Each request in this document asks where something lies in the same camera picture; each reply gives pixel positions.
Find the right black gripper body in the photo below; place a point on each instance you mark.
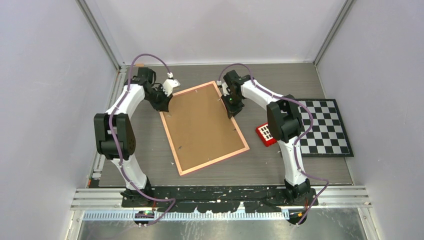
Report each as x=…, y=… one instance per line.
x=229, y=99

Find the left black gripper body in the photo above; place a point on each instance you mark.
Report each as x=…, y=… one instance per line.
x=158, y=99

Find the pink picture frame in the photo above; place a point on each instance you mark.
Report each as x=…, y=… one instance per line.
x=198, y=129

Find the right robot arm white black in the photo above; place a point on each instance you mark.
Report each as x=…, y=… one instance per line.
x=284, y=122

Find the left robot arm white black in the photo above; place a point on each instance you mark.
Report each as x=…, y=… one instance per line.
x=114, y=135

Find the red white toy block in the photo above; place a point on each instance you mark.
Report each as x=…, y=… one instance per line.
x=264, y=134

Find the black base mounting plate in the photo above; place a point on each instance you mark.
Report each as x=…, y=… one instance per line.
x=217, y=199

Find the black white checkerboard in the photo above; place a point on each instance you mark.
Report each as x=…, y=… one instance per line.
x=328, y=137

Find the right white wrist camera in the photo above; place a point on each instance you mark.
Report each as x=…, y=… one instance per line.
x=223, y=86

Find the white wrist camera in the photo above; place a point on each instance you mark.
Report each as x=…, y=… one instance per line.
x=223, y=86
x=170, y=84

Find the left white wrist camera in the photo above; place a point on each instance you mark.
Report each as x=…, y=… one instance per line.
x=170, y=84

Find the aluminium rail frame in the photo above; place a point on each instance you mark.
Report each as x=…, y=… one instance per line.
x=103, y=204

